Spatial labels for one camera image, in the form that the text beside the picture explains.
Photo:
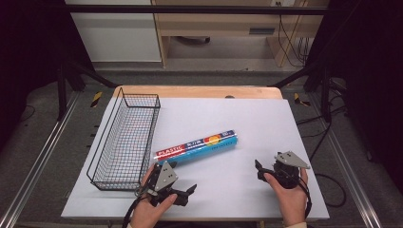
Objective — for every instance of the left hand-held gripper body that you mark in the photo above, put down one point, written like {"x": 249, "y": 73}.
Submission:
{"x": 166, "y": 177}

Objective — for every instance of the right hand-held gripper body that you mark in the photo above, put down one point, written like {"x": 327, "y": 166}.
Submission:
{"x": 286, "y": 171}

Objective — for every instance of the plastic wrap box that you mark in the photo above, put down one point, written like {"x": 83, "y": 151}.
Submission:
{"x": 196, "y": 147}

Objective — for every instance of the person's right hand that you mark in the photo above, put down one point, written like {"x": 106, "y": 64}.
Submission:
{"x": 293, "y": 205}

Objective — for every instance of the person's left hand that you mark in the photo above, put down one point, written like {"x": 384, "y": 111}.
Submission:
{"x": 147, "y": 215}

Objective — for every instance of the white table mat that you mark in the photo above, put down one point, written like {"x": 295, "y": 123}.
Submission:
{"x": 237, "y": 190}

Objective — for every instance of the small dark table knob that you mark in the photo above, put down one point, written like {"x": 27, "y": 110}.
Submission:
{"x": 229, "y": 96}

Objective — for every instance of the black metal stand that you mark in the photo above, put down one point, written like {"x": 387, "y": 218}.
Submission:
{"x": 326, "y": 95}
{"x": 61, "y": 95}

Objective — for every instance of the black object under desk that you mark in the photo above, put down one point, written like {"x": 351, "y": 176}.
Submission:
{"x": 193, "y": 40}

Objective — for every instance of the black curtain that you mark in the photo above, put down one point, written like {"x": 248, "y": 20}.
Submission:
{"x": 374, "y": 79}
{"x": 28, "y": 47}

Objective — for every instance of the white cabinet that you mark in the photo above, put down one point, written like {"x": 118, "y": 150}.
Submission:
{"x": 120, "y": 38}

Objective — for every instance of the light wooden desk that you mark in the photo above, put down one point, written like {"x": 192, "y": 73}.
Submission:
{"x": 221, "y": 23}

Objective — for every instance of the black horizontal bar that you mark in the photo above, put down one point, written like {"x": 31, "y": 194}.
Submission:
{"x": 190, "y": 9}

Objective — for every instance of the aluminium floor rail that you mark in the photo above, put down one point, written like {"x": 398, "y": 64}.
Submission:
{"x": 38, "y": 158}
{"x": 348, "y": 177}

